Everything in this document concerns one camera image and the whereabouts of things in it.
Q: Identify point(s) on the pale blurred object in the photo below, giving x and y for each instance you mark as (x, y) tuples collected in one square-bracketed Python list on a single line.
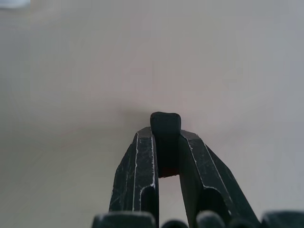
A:
[(13, 3)]

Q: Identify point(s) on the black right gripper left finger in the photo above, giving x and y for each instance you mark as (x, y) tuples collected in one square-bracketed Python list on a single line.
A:
[(133, 171)]

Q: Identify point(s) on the small black block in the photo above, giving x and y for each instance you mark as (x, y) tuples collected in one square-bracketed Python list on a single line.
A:
[(166, 133)]

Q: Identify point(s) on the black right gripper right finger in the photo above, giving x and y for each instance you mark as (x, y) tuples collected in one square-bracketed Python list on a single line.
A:
[(202, 166)]

